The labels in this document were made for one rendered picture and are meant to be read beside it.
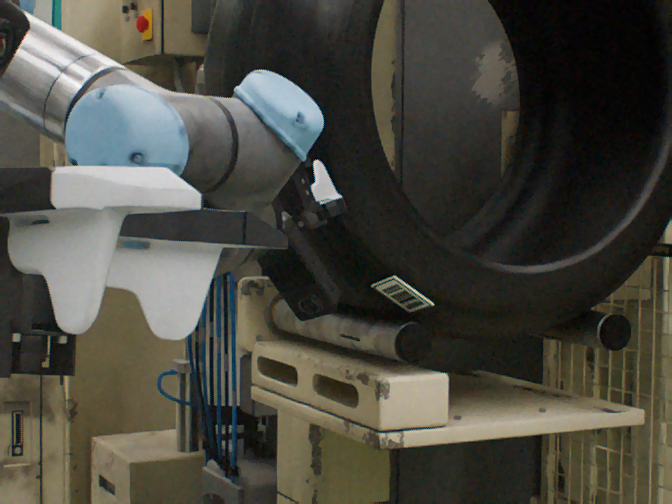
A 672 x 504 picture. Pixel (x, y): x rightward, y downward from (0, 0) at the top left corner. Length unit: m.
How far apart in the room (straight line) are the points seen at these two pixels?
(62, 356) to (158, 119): 0.34
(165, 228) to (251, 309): 1.11
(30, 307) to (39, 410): 1.48
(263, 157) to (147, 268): 0.41
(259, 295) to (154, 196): 1.23
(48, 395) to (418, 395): 0.77
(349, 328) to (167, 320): 0.91
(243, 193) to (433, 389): 0.48
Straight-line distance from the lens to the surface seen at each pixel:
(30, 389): 1.98
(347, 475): 1.79
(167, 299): 0.57
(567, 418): 1.51
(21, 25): 0.57
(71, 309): 0.46
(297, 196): 1.18
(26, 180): 0.46
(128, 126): 0.86
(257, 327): 1.67
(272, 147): 0.97
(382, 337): 1.40
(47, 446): 2.00
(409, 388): 1.38
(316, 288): 1.19
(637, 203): 1.53
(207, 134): 0.91
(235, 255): 1.06
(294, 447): 1.82
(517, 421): 1.47
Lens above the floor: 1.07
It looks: 3 degrees down
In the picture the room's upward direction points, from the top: 1 degrees clockwise
